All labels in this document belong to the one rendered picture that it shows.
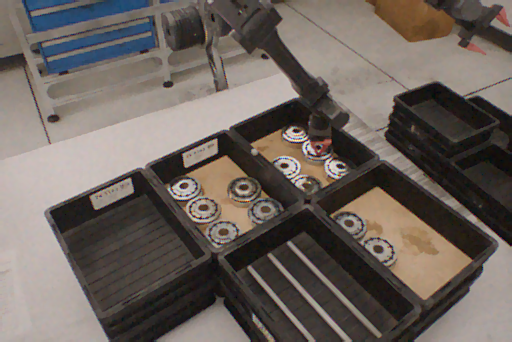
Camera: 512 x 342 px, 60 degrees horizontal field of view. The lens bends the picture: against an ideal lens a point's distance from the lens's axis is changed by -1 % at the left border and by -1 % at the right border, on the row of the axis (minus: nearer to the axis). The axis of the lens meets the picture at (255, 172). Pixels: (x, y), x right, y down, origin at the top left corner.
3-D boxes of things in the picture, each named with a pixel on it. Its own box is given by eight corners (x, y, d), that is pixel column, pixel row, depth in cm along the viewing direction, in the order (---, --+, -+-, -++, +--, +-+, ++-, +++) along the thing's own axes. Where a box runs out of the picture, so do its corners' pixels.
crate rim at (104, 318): (44, 216, 122) (41, 210, 121) (143, 171, 135) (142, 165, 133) (101, 327, 99) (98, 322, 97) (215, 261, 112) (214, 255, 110)
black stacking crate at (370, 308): (218, 282, 118) (215, 256, 111) (304, 229, 131) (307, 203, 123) (319, 411, 95) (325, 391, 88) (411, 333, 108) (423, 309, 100)
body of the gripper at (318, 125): (329, 119, 146) (331, 101, 141) (330, 140, 139) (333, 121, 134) (309, 119, 147) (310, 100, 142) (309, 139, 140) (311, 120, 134)
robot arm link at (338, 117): (316, 73, 130) (295, 95, 131) (340, 93, 122) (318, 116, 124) (333, 94, 139) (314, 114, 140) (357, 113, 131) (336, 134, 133)
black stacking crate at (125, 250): (56, 237, 129) (43, 212, 121) (148, 193, 141) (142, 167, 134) (111, 345, 106) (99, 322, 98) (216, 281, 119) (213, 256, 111)
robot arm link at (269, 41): (257, -9, 96) (223, 29, 98) (273, 4, 94) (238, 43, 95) (321, 76, 133) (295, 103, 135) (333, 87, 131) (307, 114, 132)
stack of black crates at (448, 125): (375, 164, 248) (391, 96, 217) (415, 146, 259) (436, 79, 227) (427, 212, 223) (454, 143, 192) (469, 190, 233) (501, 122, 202)
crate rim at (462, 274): (306, 207, 124) (307, 201, 123) (381, 163, 137) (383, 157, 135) (422, 313, 101) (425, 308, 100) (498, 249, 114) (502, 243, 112)
